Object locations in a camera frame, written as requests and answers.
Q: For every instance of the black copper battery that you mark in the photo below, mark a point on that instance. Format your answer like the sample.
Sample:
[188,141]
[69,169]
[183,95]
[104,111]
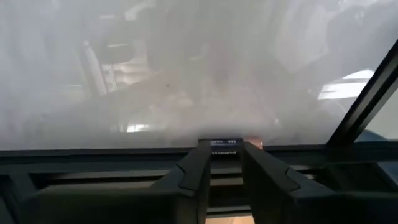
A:
[225,142]

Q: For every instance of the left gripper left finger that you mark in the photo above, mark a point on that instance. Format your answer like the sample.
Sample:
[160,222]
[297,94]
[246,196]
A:
[192,174]

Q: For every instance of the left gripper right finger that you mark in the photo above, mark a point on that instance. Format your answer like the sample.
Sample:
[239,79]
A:
[267,186]

